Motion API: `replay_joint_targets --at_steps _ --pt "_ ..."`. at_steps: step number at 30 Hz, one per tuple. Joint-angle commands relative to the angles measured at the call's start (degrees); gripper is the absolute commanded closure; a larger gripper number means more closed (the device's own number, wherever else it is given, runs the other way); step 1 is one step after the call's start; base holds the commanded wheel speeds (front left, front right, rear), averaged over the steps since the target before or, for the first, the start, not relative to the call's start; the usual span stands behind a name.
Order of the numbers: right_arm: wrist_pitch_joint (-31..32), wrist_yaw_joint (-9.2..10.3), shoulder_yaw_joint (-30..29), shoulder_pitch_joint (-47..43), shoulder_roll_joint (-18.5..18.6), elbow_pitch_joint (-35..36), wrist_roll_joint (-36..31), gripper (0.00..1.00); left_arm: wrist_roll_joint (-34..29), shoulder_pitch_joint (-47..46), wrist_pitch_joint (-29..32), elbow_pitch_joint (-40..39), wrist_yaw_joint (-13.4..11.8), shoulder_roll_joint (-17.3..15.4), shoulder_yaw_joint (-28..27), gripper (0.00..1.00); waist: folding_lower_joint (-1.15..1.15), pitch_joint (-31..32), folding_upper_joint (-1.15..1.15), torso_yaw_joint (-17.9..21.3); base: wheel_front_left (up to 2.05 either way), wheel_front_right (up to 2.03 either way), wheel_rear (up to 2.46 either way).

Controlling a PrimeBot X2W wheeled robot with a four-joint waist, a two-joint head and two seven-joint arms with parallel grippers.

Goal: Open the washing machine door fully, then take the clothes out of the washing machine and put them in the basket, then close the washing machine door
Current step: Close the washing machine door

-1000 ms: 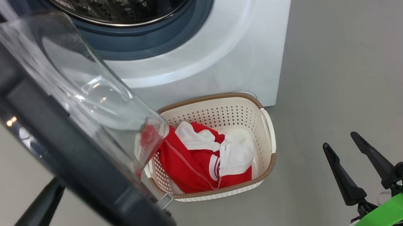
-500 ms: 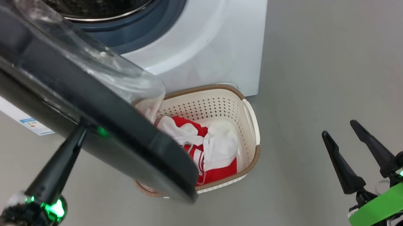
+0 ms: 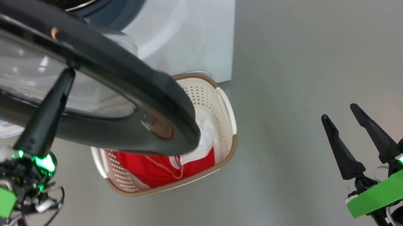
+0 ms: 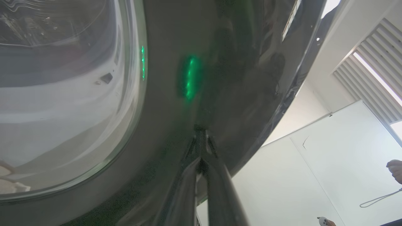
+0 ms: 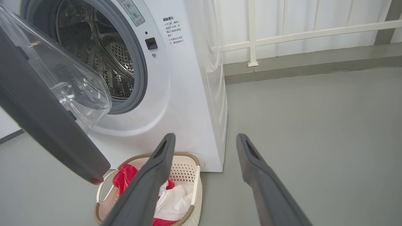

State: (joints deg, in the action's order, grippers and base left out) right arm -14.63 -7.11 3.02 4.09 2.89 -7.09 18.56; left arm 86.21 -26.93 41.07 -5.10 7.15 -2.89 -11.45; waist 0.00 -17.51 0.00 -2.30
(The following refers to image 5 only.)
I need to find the dark round glass washer door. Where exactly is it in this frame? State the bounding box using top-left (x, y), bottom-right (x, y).
top-left (0, 5), bottom-right (112, 185)

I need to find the cream perforated basket brown rim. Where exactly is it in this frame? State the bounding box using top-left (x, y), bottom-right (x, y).
top-left (93, 152), bottom-right (203, 226)

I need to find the white metal railing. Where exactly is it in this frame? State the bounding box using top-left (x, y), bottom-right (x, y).
top-left (217, 0), bottom-right (402, 67)

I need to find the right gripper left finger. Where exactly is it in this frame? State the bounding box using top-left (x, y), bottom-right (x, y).
top-left (100, 133), bottom-right (176, 226)

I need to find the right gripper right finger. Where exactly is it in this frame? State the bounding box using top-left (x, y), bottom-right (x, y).
top-left (236, 133), bottom-right (313, 226)

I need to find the red and white garment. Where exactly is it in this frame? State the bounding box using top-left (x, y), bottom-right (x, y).
top-left (112, 163), bottom-right (193, 226)

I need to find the white front-load washing machine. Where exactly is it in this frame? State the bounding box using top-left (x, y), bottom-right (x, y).
top-left (19, 0), bottom-right (228, 172)

